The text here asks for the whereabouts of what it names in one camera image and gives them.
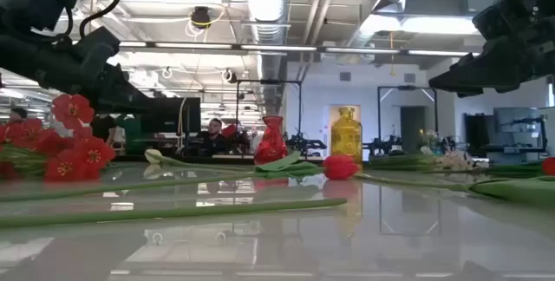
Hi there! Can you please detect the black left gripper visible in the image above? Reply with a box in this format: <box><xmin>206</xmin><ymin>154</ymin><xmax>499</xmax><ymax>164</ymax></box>
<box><xmin>25</xmin><ymin>27</ymin><xmax>151</xmax><ymax>114</ymax></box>

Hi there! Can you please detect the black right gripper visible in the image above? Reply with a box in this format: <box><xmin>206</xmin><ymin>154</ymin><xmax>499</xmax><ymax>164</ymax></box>
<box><xmin>428</xmin><ymin>33</ymin><xmax>555</xmax><ymax>96</ymax></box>

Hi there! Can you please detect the red blossom flower bunch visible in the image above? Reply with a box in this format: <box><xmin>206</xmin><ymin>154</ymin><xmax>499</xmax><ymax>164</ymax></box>
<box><xmin>0</xmin><ymin>93</ymin><xmax>117</xmax><ymax>183</ymax></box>

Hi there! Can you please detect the cream tulip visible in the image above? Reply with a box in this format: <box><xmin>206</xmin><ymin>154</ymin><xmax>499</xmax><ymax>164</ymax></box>
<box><xmin>0</xmin><ymin>197</ymin><xmax>349</xmax><ymax>231</ymax></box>
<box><xmin>144</xmin><ymin>148</ymin><xmax>261</xmax><ymax>173</ymax></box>

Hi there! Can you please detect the small pale blossom bunch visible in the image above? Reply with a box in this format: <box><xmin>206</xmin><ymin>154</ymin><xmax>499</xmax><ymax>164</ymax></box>
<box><xmin>368</xmin><ymin>149</ymin><xmax>491</xmax><ymax>173</ymax></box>

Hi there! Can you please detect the red tulip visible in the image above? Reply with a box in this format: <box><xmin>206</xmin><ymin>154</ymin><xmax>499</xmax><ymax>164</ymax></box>
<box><xmin>0</xmin><ymin>150</ymin><xmax>362</xmax><ymax>203</ymax></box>
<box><xmin>355</xmin><ymin>156</ymin><xmax>555</xmax><ymax>207</ymax></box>

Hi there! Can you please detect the red glass vase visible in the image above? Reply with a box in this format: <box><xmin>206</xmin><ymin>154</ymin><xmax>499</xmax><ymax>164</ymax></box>
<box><xmin>253</xmin><ymin>115</ymin><xmax>289</xmax><ymax>166</ymax></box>

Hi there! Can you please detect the yellow glass bottle vase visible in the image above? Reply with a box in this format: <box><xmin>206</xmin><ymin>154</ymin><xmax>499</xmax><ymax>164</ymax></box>
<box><xmin>330</xmin><ymin>107</ymin><xmax>364</xmax><ymax>166</ymax></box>

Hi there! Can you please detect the black computer monitor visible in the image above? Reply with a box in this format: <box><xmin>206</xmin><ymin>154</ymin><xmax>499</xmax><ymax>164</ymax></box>
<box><xmin>140</xmin><ymin>96</ymin><xmax>202</xmax><ymax>134</ymax></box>

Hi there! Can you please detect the gray desk monitor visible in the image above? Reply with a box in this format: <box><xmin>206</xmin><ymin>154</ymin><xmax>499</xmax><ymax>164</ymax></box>
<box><xmin>493</xmin><ymin>106</ymin><xmax>544</xmax><ymax>146</ymax></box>

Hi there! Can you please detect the background flower bouquet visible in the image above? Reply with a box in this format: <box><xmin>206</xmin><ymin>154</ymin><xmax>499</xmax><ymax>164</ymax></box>
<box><xmin>416</xmin><ymin>128</ymin><xmax>440</xmax><ymax>151</ymax></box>

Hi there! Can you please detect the gray door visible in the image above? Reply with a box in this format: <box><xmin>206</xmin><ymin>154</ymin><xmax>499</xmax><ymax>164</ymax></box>
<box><xmin>399</xmin><ymin>106</ymin><xmax>429</xmax><ymax>155</ymax></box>

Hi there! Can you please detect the person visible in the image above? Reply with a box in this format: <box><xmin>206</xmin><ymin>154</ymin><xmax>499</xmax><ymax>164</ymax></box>
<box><xmin>195</xmin><ymin>117</ymin><xmax>230</xmax><ymax>157</ymax></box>
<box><xmin>7</xmin><ymin>106</ymin><xmax>29</xmax><ymax>125</ymax></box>

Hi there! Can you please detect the black table frame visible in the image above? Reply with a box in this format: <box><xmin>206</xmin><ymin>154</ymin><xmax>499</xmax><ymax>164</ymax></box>
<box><xmin>114</xmin><ymin>154</ymin><xmax>555</xmax><ymax>167</ymax></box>

